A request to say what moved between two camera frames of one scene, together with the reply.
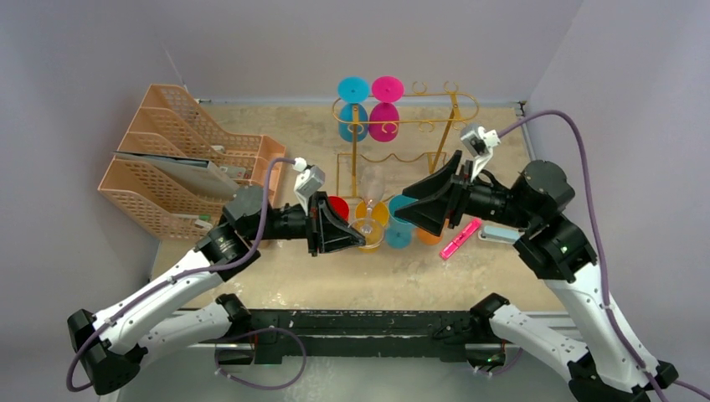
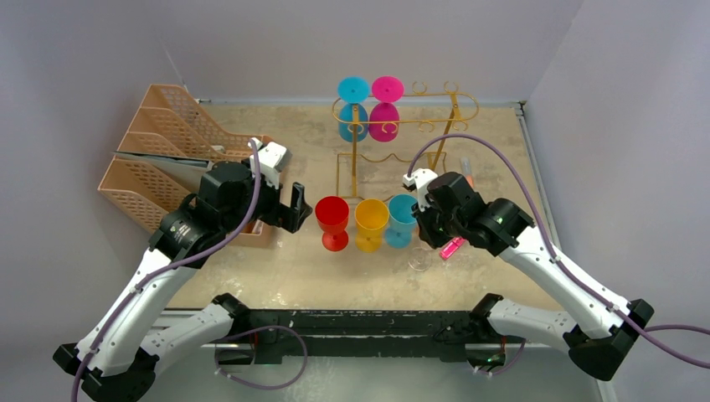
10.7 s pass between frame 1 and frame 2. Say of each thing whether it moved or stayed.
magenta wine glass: stayed
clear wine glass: moved
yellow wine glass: stayed
